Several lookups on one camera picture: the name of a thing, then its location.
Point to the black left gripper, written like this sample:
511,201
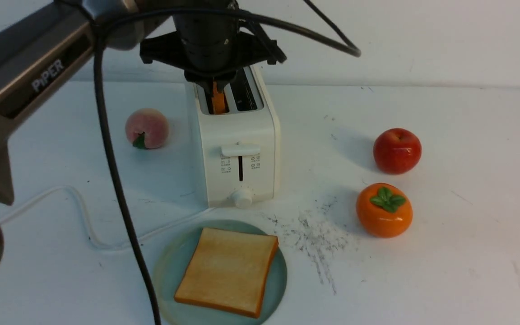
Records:
210,46

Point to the toast slice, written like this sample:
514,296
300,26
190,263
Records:
218,102
228,271

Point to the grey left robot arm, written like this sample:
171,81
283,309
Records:
41,52

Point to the white two-slot toaster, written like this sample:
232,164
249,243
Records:
235,155

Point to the pink peach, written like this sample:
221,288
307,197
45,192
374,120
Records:
147,129

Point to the red apple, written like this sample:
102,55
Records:
396,151

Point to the orange persimmon with green leaf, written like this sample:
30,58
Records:
383,210

